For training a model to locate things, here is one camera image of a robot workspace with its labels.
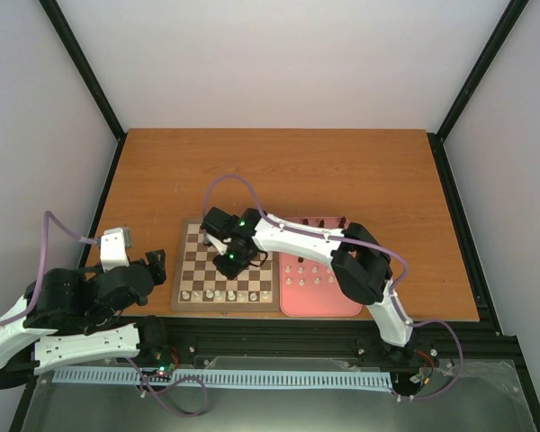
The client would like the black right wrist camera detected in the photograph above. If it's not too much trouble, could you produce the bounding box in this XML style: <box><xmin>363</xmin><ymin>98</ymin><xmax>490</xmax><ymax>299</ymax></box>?
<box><xmin>201</xmin><ymin>207</ymin><xmax>239</xmax><ymax>241</ymax></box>

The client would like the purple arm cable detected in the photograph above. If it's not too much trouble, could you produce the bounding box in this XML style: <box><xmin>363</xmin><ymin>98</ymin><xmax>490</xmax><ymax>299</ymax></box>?
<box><xmin>202</xmin><ymin>174</ymin><xmax>464</xmax><ymax>361</ymax></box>
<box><xmin>0</xmin><ymin>210</ymin><xmax>101</xmax><ymax>337</ymax></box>

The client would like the black frame post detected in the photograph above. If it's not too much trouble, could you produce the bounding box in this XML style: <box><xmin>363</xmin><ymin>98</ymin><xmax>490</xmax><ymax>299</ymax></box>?
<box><xmin>435</xmin><ymin>0</ymin><xmax>531</xmax><ymax>141</ymax></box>
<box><xmin>38</xmin><ymin>0</ymin><xmax>128</xmax><ymax>141</ymax></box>

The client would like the green lit circuit board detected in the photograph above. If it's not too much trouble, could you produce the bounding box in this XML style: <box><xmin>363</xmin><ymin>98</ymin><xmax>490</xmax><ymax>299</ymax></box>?
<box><xmin>152</xmin><ymin>347</ymin><xmax>179</xmax><ymax>376</ymax></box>

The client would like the light blue cable duct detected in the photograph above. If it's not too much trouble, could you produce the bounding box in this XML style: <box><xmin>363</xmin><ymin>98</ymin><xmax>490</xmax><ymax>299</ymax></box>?
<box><xmin>52</xmin><ymin>366</ymin><xmax>392</xmax><ymax>392</ymax></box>

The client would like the left black frame post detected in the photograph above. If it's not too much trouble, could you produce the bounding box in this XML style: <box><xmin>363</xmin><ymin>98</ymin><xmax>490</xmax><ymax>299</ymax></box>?
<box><xmin>38</xmin><ymin>0</ymin><xmax>128</xmax><ymax>141</ymax></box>

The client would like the wooden chessboard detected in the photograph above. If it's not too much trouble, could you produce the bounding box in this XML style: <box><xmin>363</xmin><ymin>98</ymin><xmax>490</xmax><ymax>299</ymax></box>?
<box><xmin>171</xmin><ymin>219</ymin><xmax>279</xmax><ymax>314</ymax></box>

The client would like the pink piece tray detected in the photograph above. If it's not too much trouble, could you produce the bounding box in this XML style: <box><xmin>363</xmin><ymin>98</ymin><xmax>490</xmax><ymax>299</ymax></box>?
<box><xmin>278</xmin><ymin>216</ymin><xmax>364</xmax><ymax>316</ymax></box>

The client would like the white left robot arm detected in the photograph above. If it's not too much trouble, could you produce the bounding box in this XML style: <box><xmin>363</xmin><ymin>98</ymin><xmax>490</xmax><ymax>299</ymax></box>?
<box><xmin>0</xmin><ymin>249</ymin><xmax>170</xmax><ymax>390</ymax></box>

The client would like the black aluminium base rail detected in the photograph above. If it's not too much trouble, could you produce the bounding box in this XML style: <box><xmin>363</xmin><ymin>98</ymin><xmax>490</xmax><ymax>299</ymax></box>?
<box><xmin>157</xmin><ymin>318</ymin><xmax>526</xmax><ymax>372</ymax></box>

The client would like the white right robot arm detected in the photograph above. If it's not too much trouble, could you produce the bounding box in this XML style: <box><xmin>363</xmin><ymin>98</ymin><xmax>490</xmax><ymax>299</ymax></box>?
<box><xmin>201</xmin><ymin>207</ymin><xmax>413</xmax><ymax>348</ymax></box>

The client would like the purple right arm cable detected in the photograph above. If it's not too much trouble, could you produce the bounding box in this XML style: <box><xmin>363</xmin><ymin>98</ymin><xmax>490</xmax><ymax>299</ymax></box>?
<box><xmin>202</xmin><ymin>174</ymin><xmax>464</xmax><ymax>361</ymax></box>

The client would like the right black frame post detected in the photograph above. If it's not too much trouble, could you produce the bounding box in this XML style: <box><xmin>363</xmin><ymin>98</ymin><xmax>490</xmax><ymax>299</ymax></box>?
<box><xmin>435</xmin><ymin>0</ymin><xmax>531</xmax><ymax>141</ymax></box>

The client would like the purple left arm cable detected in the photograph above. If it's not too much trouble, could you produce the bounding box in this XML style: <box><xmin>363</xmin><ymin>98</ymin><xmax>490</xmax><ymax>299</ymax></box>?
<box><xmin>0</xmin><ymin>210</ymin><xmax>101</xmax><ymax>337</ymax></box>

